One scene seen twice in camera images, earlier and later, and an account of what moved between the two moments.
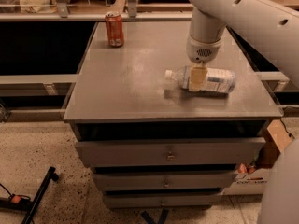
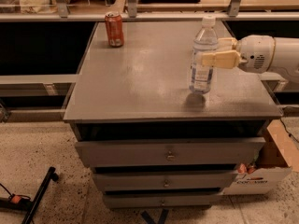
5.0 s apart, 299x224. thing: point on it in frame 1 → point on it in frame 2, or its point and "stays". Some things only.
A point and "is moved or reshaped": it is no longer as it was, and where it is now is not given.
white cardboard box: x=256 y=183 stays
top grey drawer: x=206 y=152 stays
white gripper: x=202 y=50 → x=254 y=54
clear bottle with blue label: x=218 y=80 is moved or reshaped
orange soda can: x=114 y=21 stays
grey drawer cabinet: x=151 y=146 stays
